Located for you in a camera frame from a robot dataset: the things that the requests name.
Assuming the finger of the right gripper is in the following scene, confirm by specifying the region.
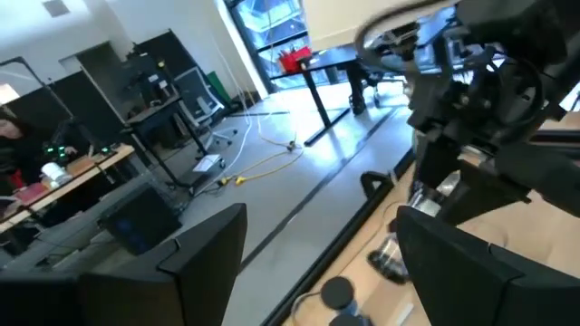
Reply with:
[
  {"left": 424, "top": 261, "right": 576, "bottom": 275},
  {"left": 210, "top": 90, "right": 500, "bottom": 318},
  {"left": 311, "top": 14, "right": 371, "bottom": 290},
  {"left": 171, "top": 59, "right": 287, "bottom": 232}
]
[
  {"left": 441, "top": 144, "right": 580, "bottom": 225},
  {"left": 414, "top": 135, "right": 459, "bottom": 200}
]

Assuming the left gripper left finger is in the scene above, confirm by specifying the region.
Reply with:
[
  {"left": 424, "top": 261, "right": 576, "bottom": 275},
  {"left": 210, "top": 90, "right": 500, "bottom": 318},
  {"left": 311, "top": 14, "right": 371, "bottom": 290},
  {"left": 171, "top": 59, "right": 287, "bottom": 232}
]
[{"left": 0, "top": 202, "right": 249, "bottom": 326}]

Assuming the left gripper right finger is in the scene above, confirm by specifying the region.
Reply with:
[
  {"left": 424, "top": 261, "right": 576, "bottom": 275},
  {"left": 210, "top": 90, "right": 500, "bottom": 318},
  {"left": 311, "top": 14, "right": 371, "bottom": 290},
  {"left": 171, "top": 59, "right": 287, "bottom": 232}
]
[{"left": 396, "top": 204, "right": 580, "bottom": 326}]

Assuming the white sand hourglass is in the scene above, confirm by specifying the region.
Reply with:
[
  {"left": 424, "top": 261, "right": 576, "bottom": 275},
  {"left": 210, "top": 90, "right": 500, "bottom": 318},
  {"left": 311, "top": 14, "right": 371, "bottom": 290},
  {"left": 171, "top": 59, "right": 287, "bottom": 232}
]
[{"left": 365, "top": 187, "right": 443, "bottom": 286}]

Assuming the blue sand hourglass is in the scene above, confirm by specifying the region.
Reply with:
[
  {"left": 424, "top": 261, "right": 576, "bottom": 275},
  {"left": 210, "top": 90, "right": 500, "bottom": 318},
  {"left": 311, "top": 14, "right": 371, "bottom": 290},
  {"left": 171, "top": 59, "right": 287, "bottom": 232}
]
[{"left": 319, "top": 275, "right": 363, "bottom": 321}]

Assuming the black office chair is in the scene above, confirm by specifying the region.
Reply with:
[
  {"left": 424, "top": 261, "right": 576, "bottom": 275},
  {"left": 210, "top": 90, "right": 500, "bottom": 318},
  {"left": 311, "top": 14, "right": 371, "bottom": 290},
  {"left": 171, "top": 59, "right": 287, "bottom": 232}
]
[{"left": 346, "top": 58, "right": 409, "bottom": 117}]

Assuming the white office chair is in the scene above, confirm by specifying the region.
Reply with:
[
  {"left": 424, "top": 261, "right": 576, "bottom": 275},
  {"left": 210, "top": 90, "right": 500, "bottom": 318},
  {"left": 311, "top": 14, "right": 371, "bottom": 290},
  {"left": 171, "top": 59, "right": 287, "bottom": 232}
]
[{"left": 174, "top": 67, "right": 239, "bottom": 153}]

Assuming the black computer tower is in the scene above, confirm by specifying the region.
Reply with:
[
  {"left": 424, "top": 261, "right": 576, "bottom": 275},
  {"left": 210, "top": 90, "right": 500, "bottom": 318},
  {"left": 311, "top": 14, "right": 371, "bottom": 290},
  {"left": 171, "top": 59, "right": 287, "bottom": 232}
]
[{"left": 97, "top": 184, "right": 183, "bottom": 255}]

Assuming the wooden top steel workbench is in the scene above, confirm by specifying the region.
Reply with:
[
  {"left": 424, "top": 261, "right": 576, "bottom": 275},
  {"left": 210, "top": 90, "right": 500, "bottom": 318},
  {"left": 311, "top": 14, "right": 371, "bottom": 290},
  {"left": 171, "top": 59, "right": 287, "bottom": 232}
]
[{"left": 0, "top": 143, "right": 137, "bottom": 236}]

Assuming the white paper roll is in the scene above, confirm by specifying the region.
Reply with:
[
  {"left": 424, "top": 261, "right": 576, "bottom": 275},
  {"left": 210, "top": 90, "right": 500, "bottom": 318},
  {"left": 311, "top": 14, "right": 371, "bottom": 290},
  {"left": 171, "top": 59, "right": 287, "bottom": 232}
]
[{"left": 40, "top": 161, "right": 69, "bottom": 187}]

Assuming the white box on floor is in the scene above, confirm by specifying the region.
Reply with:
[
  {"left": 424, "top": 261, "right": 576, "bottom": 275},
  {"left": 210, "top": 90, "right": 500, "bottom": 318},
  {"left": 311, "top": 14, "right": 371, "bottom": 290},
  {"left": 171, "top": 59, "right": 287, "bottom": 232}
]
[{"left": 192, "top": 153, "right": 224, "bottom": 174}]

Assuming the black long table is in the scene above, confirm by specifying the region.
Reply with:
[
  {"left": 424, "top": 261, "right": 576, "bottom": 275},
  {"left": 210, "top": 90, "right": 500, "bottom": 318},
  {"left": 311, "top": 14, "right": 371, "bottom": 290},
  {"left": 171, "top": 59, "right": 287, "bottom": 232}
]
[{"left": 269, "top": 44, "right": 363, "bottom": 149}]

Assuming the red storage bin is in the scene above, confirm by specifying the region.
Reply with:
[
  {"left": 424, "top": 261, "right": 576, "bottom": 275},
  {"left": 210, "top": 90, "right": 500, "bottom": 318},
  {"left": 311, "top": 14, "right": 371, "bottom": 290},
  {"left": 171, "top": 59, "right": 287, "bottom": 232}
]
[{"left": 277, "top": 44, "right": 314, "bottom": 74}]

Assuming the black standing desk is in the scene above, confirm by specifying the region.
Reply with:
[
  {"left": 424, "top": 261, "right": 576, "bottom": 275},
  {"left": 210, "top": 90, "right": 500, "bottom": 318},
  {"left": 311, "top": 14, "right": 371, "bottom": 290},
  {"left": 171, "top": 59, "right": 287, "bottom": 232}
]
[{"left": 121, "top": 31, "right": 214, "bottom": 191}]

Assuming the person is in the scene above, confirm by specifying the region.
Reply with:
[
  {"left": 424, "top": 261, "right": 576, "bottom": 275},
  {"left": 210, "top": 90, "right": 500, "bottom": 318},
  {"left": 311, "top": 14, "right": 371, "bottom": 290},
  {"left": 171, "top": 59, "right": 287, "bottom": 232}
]
[{"left": 0, "top": 106, "right": 49, "bottom": 194}]

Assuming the black partition panel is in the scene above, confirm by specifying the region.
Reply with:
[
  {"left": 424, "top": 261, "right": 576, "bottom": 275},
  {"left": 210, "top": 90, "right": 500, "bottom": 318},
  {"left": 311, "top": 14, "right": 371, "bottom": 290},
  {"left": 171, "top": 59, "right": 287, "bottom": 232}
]
[{"left": 0, "top": 56, "right": 132, "bottom": 150}]

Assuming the large window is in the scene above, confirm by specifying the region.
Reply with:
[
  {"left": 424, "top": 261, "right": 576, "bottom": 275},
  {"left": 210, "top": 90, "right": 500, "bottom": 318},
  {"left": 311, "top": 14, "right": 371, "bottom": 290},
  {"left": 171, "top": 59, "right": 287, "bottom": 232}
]
[{"left": 228, "top": 0, "right": 318, "bottom": 94}]

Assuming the green panel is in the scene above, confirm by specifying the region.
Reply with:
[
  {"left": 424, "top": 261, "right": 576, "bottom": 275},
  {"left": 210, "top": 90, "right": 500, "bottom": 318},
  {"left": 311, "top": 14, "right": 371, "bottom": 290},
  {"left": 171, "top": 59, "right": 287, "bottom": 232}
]
[{"left": 207, "top": 71, "right": 232, "bottom": 106}]

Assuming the ceiling air vent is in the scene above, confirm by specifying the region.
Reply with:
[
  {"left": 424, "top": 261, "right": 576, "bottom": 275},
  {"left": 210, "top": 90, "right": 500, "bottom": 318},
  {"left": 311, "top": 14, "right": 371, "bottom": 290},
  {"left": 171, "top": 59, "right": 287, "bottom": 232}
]
[{"left": 42, "top": 0, "right": 73, "bottom": 18}]

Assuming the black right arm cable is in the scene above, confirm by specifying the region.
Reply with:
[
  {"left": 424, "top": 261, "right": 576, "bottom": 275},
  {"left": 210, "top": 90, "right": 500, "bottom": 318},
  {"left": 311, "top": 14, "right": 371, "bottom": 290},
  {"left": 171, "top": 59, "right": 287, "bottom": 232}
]
[{"left": 355, "top": 0, "right": 459, "bottom": 73}]

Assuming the yellow extension cable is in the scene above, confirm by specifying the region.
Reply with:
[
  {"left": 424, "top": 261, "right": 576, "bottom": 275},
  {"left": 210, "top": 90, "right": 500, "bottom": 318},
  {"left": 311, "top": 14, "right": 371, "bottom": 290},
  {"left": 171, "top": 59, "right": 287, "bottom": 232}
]
[{"left": 217, "top": 135, "right": 305, "bottom": 187}]

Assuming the white floor cable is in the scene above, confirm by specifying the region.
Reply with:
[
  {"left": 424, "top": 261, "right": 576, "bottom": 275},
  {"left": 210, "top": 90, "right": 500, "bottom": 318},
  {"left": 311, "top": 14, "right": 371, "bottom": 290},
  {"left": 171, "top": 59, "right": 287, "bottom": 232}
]
[{"left": 194, "top": 40, "right": 255, "bottom": 194}]

